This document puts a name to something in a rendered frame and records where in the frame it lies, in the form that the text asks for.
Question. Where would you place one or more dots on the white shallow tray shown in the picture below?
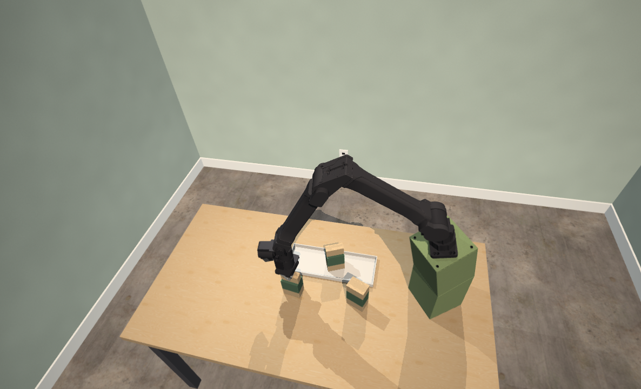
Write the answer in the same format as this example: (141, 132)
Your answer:
(312, 262)

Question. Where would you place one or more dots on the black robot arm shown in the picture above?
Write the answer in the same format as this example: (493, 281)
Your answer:
(430, 217)

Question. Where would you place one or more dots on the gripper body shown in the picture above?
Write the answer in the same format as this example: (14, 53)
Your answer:
(289, 266)

